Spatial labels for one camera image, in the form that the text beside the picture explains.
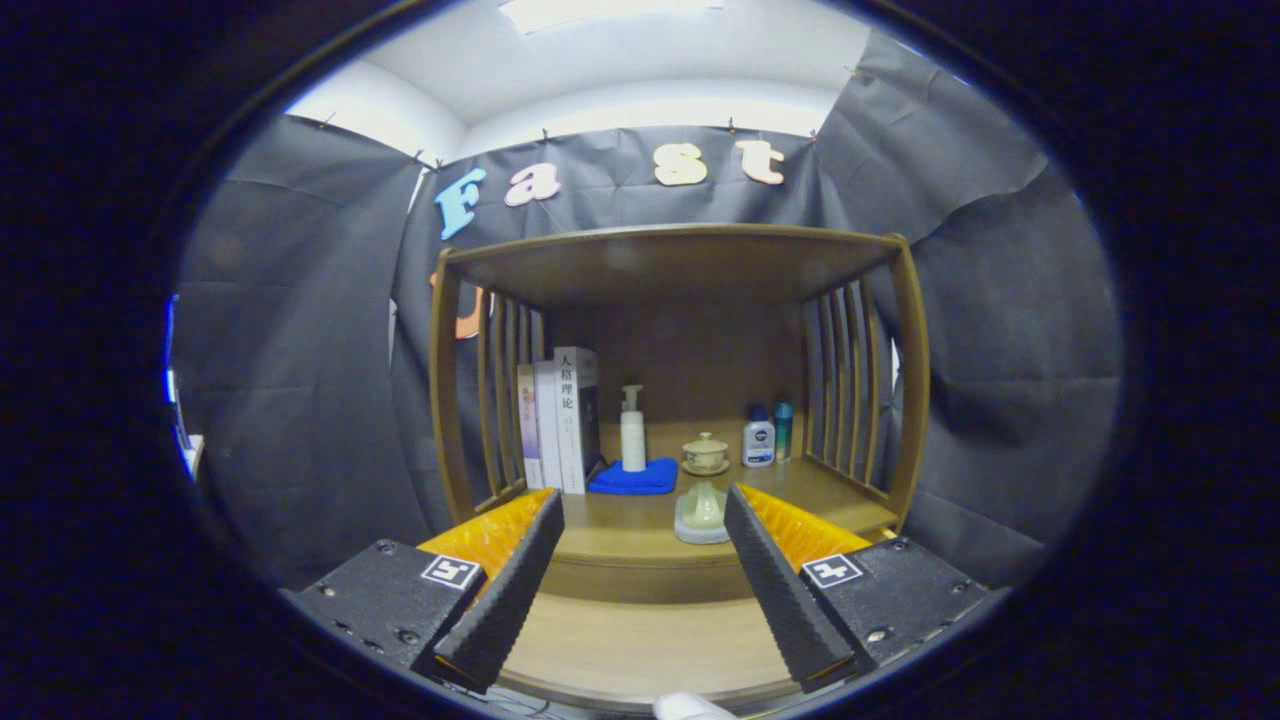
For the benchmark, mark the black backdrop cloth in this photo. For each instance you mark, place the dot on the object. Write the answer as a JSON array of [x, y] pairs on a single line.
[[1000, 380]]

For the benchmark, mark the white spray bottle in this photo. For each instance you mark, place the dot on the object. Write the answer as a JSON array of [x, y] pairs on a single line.
[[633, 440]]

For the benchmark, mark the wooden countertop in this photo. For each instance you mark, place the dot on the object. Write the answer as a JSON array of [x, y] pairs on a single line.
[[640, 520]]

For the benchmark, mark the white lotion bottle blue cap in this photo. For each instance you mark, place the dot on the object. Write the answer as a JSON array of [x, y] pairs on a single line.
[[758, 445]]

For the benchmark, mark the thick white book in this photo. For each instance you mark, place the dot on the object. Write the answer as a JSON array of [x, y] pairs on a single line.
[[570, 420]]

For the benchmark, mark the blue folded cloth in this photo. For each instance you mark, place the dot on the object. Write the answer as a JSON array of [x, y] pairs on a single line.
[[635, 480]]

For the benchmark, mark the ceiling light panel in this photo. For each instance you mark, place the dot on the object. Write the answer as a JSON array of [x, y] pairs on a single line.
[[610, 12]]

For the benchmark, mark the wooden drawer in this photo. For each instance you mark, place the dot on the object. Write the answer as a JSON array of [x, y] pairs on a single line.
[[650, 650]]

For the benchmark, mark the teal bottle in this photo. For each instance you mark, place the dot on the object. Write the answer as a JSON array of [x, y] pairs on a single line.
[[783, 435]]

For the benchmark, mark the pale purple spine book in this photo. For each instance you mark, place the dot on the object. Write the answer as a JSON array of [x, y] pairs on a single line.
[[528, 420]]

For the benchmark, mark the wooden cabinet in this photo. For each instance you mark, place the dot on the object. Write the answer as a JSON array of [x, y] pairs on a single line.
[[680, 265]]

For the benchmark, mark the beige lidded tea cup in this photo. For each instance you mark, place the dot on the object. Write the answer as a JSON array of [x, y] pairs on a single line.
[[705, 455]]

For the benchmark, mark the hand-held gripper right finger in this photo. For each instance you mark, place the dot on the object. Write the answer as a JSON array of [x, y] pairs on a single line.
[[775, 590]]

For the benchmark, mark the thin white book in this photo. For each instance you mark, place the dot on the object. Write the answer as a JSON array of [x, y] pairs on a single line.
[[548, 425]]

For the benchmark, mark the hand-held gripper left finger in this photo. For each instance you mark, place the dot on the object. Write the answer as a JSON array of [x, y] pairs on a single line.
[[510, 590]]

